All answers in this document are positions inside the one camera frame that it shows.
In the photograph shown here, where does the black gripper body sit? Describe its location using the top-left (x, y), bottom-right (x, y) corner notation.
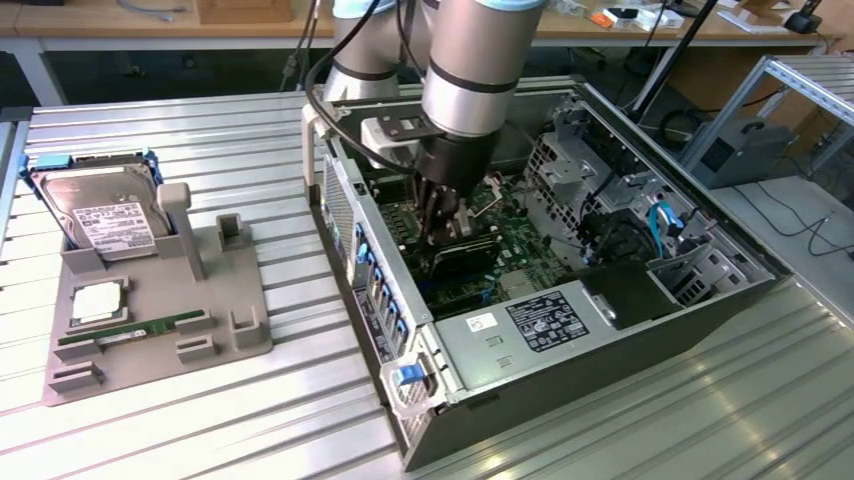
top-left (411, 130), bottom-right (499, 200)

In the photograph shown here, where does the green motherboard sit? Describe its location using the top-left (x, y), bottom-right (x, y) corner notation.
top-left (373, 172), bottom-right (589, 321)

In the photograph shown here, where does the silver metal disk bay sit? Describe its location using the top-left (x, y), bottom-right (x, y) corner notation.
top-left (523, 130), bottom-right (606, 229)

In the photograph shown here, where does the silver chipset heatsink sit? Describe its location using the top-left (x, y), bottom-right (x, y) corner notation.
top-left (498, 272), bottom-right (537, 297)

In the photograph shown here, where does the grey power supply unit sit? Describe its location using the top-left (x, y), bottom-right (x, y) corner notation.
top-left (433, 281), bottom-right (619, 393)

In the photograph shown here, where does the open grey PC case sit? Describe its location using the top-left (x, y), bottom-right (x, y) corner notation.
top-left (303, 74), bottom-right (797, 472)

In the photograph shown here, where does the black tripod pole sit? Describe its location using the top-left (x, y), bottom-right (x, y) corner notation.
top-left (629, 0), bottom-right (721, 115)

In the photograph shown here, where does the white small box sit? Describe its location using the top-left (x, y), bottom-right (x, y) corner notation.
top-left (618, 6), bottom-right (685, 30)

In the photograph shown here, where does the grey electronics unit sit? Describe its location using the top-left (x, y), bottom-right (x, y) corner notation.
top-left (685, 118), bottom-right (797, 190)

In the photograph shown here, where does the grey parts rack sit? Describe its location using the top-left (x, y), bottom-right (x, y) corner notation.
top-left (42, 182), bottom-right (275, 407)

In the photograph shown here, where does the silver hard disk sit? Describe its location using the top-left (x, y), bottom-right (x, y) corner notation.
top-left (39, 167), bottom-right (162, 252)

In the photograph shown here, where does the green RAM stick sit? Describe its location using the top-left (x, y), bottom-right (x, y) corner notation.
top-left (58, 311), bottom-right (206, 347)

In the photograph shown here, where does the white paper stack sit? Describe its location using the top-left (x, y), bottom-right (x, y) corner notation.
top-left (716, 9), bottom-right (790, 35)

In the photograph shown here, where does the silver CPU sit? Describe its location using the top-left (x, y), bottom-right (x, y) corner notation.
top-left (70, 286), bottom-right (127, 325)

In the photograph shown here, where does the blue disk caddy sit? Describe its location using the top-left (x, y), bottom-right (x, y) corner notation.
top-left (18, 148), bottom-right (170, 236)

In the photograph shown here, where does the black desk device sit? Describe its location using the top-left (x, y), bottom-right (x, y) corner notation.
top-left (782, 8), bottom-right (828, 35)

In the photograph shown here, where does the wooden desk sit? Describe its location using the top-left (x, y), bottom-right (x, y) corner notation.
top-left (0, 0), bottom-right (844, 52)

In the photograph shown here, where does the aluminium profile bar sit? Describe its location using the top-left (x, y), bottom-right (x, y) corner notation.
top-left (0, 106), bottom-right (34, 214)

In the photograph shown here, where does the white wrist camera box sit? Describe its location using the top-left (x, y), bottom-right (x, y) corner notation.
top-left (359, 114), bottom-right (447, 172)

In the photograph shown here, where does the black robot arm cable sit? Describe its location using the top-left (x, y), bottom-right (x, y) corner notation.
top-left (303, 0), bottom-right (417, 174)

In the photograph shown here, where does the blue SATA wire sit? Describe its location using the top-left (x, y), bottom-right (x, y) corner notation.
top-left (645, 196), bottom-right (680, 262)

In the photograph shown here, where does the black cable on table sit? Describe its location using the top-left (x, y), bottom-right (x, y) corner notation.
top-left (732, 183), bottom-right (854, 262)

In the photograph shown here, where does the grey coiled cable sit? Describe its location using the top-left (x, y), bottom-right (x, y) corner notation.
top-left (118, 0), bottom-right (191, 22)

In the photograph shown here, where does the aluminium profile frame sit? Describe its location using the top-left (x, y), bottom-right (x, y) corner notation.
top-left (678, 53), bottom-right (854, 187)

